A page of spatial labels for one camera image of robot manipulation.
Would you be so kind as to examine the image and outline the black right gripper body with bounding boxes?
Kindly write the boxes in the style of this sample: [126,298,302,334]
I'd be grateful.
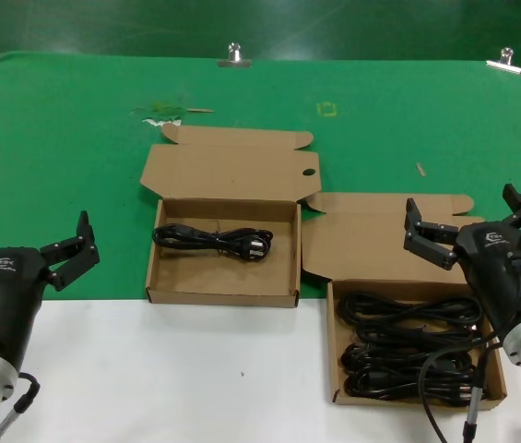
[453,220,521,337]

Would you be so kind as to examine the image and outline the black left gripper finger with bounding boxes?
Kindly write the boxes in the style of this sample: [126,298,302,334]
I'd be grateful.
[40,210,101,293]

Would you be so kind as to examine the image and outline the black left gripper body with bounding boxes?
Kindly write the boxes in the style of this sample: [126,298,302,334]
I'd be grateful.
[0,246,54,373]

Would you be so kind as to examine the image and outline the black power cable bundle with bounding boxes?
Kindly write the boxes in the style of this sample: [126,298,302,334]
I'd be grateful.
[340,343,480,379]
[151,222,277,263]
[341,293,483,343]
[342,368,490,408]

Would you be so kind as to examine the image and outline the open brown cardboard box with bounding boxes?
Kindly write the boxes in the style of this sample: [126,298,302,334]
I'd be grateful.
[300,190,509,409]

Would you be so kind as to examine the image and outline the cardboard box with lid hole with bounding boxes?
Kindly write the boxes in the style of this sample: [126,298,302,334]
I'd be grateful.
[138,124,324,309]

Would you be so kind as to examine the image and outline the green table cloth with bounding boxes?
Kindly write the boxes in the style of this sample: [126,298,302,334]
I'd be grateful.
[0,49,521,304]

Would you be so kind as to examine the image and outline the silver binder clip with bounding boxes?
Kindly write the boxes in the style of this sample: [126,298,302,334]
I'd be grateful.
[485,45,521,75]
[217,41,253,69]

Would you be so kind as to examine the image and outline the white paper scrap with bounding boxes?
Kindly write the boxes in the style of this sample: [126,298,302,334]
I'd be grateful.
[143,117,183,130]

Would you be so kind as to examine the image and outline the green paper shreds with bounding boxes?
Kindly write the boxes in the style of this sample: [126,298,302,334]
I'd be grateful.
[130,99,187,119]

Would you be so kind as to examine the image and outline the left arm cable metal plug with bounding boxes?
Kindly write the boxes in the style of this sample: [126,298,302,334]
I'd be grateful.
[0,371,41,443]

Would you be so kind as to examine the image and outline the arm cable metal plug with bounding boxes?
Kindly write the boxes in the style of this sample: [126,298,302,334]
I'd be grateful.
[0,371,41,443]
[460,339,505,443]

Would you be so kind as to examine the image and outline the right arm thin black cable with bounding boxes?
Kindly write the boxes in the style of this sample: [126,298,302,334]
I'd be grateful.
[418,339,503,443]

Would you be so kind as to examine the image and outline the right arm cable metal plug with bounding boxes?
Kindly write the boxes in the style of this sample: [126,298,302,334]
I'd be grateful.
[460,339,505,443]

